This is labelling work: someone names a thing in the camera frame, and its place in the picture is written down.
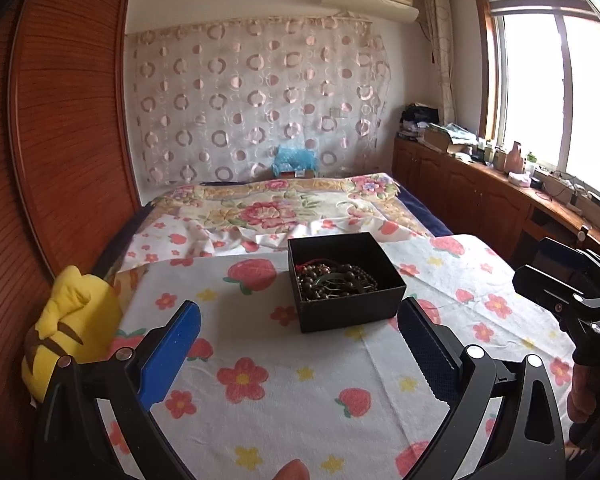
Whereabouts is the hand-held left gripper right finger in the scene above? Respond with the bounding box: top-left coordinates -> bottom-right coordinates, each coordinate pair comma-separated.
397,297 -> 567,480

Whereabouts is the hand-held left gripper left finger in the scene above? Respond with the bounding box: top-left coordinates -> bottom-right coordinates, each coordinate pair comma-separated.
32,300 -> 202,480

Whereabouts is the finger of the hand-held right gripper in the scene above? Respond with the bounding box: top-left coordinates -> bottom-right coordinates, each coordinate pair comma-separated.
512,264 -> 600,317
559,307 -> 600,367

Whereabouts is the black jewelry box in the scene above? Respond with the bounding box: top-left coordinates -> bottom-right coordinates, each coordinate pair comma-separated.
286,232 -> 407,334

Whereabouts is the brown wooden bead bracelet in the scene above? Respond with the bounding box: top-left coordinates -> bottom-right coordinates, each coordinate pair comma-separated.
299,262 -> 382,305

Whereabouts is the person's right hand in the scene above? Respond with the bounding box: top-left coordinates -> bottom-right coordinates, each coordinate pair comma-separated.
566,360 -> 600,461

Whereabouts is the person's left hand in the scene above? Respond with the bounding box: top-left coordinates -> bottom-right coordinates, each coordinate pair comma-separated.
270,458 -> 311,480

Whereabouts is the white power strip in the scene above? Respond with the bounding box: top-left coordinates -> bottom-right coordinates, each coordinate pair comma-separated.
542,169 -> 600,212

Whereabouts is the yellow plush toy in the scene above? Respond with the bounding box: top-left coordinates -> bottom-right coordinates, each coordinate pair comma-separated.
21,265 -> 124,404

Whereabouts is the wooden cabinet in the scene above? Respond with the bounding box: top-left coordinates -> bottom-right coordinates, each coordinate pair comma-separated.
392,137 -> 600,282

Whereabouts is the pink bottle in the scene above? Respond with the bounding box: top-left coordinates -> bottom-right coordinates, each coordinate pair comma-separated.
504,140 -> 526,174

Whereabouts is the navy blue bedding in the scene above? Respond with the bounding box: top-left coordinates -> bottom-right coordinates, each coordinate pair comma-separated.
397,180 -> 454,239

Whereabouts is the open cardboard box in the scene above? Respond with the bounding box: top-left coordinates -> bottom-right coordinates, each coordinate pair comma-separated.
422,122 -> 474,155

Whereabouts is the floral blanket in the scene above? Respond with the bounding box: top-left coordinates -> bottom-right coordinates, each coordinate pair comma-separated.
129,172 -> 437,257

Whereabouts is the wooden framed window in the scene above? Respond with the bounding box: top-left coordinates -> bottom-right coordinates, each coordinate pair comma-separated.
472,0 -> 600,202

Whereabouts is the wooden slatted wardrobe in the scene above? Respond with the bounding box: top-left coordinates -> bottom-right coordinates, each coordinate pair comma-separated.
0,0 -> 144,480

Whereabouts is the blue plush toy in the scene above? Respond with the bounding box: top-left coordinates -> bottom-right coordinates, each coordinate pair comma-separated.
272,144 -> 317,174

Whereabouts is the pale window curtain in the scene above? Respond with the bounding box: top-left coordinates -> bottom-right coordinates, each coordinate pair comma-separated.
419,0 -> 457,129

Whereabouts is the circle patterned wall cloth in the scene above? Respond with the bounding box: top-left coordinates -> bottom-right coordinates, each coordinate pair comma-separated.
124,14 -> 394,187

